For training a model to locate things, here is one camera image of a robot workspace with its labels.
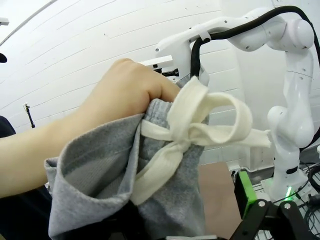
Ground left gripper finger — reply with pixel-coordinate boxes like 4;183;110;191
231;171;311;240

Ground grey training pants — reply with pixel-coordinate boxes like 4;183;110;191
44;74;210;240

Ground white drawstring cord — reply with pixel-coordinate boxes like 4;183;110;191
131;75;271;206

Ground person's right forearm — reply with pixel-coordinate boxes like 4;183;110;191
0;109;83;199

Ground person's right hand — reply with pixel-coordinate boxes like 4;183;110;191
74;58;182;135

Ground person in black t-shirt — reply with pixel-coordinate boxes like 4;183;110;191
0;114;54;240

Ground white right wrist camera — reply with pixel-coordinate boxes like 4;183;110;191
136;56;174;68

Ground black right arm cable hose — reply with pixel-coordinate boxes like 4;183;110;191
189;6;320;151

